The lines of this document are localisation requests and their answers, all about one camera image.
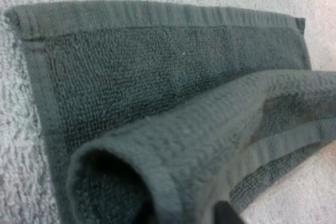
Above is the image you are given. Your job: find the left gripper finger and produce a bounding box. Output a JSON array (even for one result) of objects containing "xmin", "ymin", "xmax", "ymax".
[{"xmin": 213, "ymin": 199, "xmax": 245, "ymax": 224}]

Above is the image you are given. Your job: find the dark grey-green towel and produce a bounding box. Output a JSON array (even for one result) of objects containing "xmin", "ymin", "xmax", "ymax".
[{"xmin": 4, "ymin": 0, "xmax": 336, "ymax": 224}]

